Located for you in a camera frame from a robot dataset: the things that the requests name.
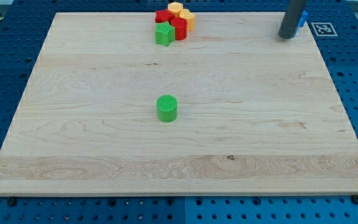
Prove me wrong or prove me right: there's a black white fiducial marker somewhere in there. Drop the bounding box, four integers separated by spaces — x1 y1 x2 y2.
311 22 337 37

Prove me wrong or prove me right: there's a red star block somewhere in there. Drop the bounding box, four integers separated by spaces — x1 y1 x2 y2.
154 9 175 23

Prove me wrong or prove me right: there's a green cylinder block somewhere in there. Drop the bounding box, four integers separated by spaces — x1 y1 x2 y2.
156 95 178 123

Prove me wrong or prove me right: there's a green star block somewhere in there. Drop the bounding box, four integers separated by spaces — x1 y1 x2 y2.
155 21 175 47

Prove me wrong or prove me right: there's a blue cube block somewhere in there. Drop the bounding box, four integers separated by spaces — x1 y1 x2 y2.
294 11 309 36

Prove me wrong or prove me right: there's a yellow heart block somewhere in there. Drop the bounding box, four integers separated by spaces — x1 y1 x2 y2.
180 9 196 31

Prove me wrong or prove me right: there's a red cylinder block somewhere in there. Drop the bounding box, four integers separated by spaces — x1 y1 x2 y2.
170 17 188 40

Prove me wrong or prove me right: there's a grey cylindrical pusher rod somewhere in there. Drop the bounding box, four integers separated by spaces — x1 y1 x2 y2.
278 0 308 39

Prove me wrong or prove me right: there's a yellow hexagon block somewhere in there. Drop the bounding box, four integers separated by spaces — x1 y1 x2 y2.
167 2 184 17

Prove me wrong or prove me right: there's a wooden board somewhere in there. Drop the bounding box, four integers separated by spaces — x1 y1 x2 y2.
0 12 358 197

